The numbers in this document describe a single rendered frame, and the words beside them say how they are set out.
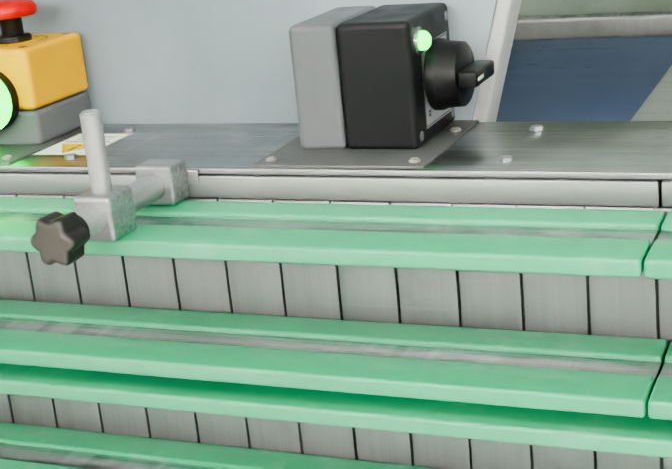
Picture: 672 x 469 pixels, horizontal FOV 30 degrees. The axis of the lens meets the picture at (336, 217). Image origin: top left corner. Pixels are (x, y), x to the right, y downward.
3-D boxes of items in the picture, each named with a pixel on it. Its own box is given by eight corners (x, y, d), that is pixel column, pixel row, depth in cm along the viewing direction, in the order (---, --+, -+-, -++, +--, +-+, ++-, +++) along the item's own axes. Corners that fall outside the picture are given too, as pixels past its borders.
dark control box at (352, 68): (348, 120, 87) (299, 151, 80) (337, 5, 85) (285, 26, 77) (462, 119, 84) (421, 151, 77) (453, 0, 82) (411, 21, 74)
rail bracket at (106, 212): (148, 195, 80) (24, 265, 69) (132, 82, 78) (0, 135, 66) (203, 196, 79) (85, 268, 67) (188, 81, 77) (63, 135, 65)
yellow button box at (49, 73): (22, 122, 98) (-38, 146, 91) (6, 27, 96) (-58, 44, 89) (98, 121, 95) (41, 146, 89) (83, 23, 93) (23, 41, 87)
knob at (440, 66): (448, 101, 82) (498, 100, 80) (426, 117, 78) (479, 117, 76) (443, 32, 80) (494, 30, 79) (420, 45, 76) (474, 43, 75)
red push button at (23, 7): (-25, 52, 90) (-34, 5, 89) (9, 42, 94) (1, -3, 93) (21, 51, 89) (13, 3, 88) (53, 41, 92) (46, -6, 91)
